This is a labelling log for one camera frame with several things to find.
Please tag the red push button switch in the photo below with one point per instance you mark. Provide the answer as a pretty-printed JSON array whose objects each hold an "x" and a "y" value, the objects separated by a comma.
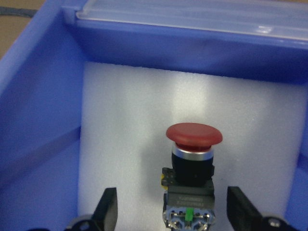
[{"x": 189, "y": 190}]

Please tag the blue bin right side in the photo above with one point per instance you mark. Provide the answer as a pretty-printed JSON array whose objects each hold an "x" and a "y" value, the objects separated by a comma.
[{"x": 41, "y": 84}]

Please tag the white foam pad right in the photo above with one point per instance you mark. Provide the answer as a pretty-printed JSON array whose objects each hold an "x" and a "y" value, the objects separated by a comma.
[{"x": 127, "y": 110}]

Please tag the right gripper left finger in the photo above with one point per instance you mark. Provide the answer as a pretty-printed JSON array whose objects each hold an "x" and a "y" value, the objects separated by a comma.
[{"x": 104, "y": 217}]

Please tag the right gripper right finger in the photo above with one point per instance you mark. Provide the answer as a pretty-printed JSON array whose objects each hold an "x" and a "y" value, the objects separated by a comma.
[{"x": 244, "y": 216}]

